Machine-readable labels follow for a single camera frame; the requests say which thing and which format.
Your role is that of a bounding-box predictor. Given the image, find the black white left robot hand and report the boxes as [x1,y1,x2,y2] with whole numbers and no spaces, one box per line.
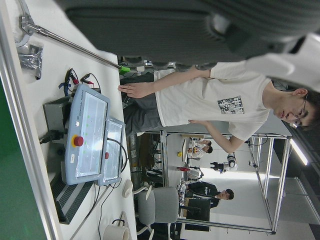
[56,0,320,92]

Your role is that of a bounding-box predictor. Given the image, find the grey metal box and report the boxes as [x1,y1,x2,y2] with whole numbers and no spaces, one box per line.
[42,96,74,145]

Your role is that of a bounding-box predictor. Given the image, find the person in white t-shirt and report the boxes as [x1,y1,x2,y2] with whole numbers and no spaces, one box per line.
[117,61,320,155]

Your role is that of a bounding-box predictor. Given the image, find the metal rod with green tip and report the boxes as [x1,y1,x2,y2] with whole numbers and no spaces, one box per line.
[14,14,131,75]

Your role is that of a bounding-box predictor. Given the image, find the red black alligator leads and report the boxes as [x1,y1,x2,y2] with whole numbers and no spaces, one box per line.
[58,67,102,97]

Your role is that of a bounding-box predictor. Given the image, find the large blue-grey teach pendant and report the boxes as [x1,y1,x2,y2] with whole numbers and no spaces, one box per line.
[64,83,111,186]

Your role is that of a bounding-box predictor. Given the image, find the small blue-grey teach pendant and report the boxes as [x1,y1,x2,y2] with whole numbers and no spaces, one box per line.
[97,117,125,187]

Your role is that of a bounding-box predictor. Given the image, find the plastic bag with parts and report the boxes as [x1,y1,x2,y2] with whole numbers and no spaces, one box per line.
[18,43,45,81]

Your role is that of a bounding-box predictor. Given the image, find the man in black jacket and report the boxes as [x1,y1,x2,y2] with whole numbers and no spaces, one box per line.
[186,181,235,210]

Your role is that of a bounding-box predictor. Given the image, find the grey office chair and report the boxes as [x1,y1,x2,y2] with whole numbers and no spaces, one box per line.
[134,186,180,240]

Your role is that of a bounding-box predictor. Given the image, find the ceiling light strip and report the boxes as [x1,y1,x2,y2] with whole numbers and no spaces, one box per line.
[289,138,309,166]

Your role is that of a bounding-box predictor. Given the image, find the dark background monitor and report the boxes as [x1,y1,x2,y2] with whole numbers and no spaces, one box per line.
[186,198,211,223]

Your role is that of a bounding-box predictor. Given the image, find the white tape roll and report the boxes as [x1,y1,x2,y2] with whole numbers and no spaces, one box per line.
[103,223,131,240]

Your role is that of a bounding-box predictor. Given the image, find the aluminium cage frame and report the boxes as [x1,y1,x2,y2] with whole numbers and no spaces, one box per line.
[159,129,293,235]

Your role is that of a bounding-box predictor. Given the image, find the black pendant cable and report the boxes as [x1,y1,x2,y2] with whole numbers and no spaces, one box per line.
[106,136,129,175]

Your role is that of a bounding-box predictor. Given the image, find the black power plug cable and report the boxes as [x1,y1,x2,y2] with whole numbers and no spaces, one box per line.
[39,129,65,145]

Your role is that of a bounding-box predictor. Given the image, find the black ribbed enclosure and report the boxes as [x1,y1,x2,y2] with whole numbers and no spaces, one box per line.
[49,172,95,225]

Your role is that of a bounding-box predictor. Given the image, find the green conveyor belt aluminium frame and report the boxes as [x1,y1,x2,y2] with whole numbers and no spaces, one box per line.
[0,0,63,240]

